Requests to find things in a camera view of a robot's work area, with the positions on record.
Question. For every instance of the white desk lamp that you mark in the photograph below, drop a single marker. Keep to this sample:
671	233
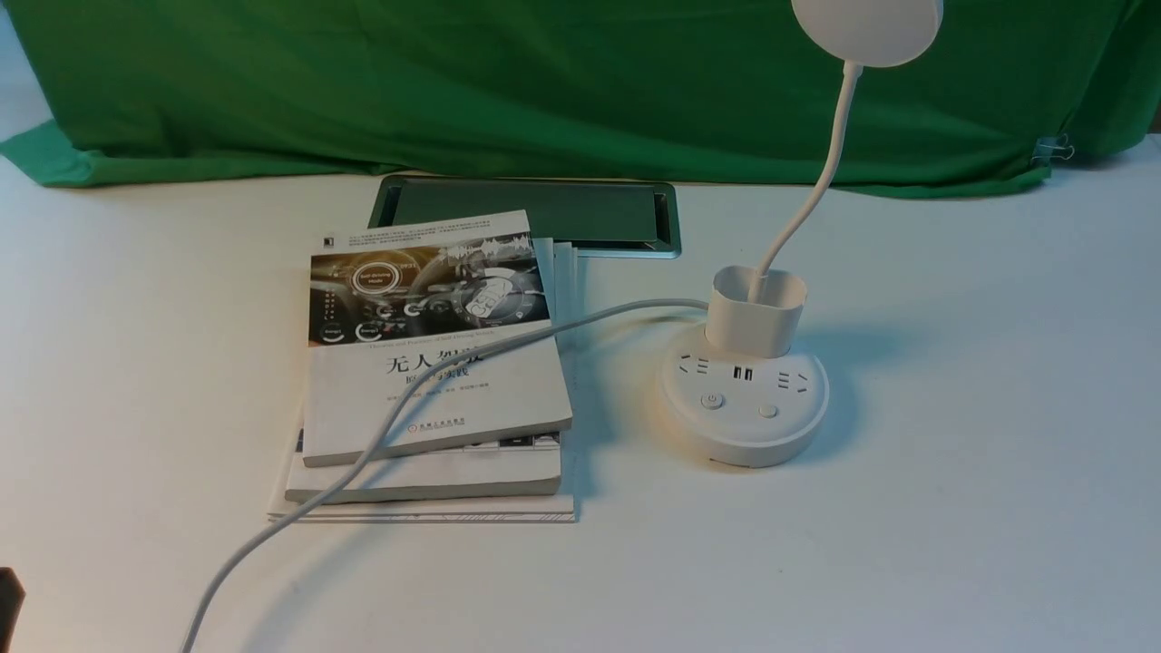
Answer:
735	388

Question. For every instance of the bottom thin white book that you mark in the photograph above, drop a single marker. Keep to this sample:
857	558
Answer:
557	507

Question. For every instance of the middle white book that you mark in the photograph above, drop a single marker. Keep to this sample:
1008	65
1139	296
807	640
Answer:
529	466

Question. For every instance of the top self-driving book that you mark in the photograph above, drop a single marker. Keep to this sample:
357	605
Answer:
397	318

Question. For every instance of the green backdrop cloth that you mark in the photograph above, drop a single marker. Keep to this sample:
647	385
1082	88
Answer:
711	91

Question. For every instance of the metal binder clip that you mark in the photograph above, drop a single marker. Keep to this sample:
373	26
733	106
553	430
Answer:
1052	149

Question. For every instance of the dark object at edge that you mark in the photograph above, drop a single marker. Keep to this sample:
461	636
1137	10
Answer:
12	596

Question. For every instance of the metal desk cable hatch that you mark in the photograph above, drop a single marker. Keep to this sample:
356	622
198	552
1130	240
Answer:
600	218

